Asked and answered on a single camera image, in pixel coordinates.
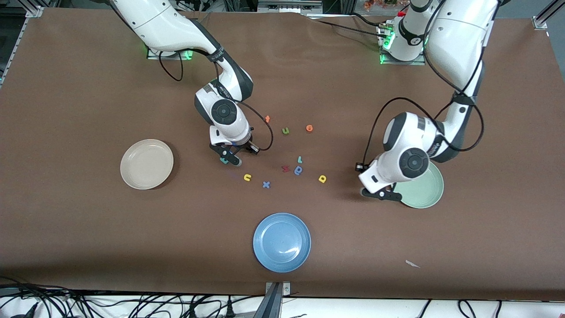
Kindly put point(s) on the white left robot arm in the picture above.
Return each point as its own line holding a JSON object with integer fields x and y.
{"x": 459, "y": 35}

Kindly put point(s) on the white paper scrap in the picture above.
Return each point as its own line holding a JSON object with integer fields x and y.
{"x": 412, "y": 263}

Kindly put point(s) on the pale green plate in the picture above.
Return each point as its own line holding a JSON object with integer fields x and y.
{"x": 423, "y": 194}

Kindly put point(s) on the beige brown plate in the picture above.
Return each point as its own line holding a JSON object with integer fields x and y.
{"x": 145, "y": 164}

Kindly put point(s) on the brown table cover sheet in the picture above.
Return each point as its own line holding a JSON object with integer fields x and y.
{"x": 282, "y": 79}

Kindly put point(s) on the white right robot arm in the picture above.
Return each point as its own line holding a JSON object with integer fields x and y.
{"x": 167, "y": 26}

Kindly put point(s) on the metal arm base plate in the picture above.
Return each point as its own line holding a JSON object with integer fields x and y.
{"x": 406, "y": 62}
{"x": 152, "y": 56}

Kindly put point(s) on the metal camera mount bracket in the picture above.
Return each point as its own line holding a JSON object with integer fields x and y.
{"x": 273, "y": 304}

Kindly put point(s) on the blue plate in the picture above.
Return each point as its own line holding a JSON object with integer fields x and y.
{"x": 281, "y": 243}

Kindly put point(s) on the blue foam letter a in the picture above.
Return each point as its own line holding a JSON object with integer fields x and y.
{"x": 295, "y": 171}

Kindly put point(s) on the grey power strip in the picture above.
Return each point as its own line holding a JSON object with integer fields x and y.
{"x": 289, "y": 6}

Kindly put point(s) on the aluminium frame rail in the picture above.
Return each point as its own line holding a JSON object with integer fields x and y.
{"x": 34, "y": 12}

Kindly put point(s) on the orange leafy decoration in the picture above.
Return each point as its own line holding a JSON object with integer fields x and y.
{"x": 375, "y": 4}

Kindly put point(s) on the aluminium frame profile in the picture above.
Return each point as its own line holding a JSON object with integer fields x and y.
{"x": 545, "y": 15}

